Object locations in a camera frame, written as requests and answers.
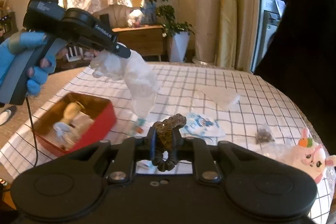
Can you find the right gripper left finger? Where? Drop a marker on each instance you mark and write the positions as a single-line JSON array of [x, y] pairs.
[[126, 155]]

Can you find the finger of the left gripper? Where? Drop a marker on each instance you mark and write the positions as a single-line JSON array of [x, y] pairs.
[[109, 45]]

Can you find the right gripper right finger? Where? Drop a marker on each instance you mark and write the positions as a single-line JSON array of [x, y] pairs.
[[204, 160]]

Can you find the brown hair scrunchie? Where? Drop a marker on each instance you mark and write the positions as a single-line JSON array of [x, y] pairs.
[[167, 138]]

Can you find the clear plastic bag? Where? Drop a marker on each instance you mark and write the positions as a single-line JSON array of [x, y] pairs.
[[137, 74]]

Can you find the blue white printed pouch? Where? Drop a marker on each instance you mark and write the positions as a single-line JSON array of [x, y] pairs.
[[202, 126]]

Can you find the red metal tin box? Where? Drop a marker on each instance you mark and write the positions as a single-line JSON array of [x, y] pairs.
[[99, 109]]

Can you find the small bag dried flowers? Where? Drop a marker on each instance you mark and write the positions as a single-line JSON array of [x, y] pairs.
[[264, 134]]

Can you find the white tissue sheet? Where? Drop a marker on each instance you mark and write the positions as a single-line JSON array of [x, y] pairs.
[[223, 97]]

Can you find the white cloth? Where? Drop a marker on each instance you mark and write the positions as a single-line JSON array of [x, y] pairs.
[[67, 135]]

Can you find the blue gloved left hand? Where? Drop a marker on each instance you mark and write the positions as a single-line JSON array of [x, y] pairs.
[[24, 41]]

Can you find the wooden sideboard cabinet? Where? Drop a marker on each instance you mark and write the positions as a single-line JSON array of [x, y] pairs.
[[146, 40]]

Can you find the checkered white tablecloth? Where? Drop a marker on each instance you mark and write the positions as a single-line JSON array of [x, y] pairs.
[[260, 103]]

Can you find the pink plush bunny toy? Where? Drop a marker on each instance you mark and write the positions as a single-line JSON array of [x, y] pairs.
[[310, 157]]

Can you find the yellow curtain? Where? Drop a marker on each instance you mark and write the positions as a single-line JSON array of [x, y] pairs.
[[238, 28]]

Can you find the black cloth covered stand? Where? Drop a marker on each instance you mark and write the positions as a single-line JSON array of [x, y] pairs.
[[300, 62]]

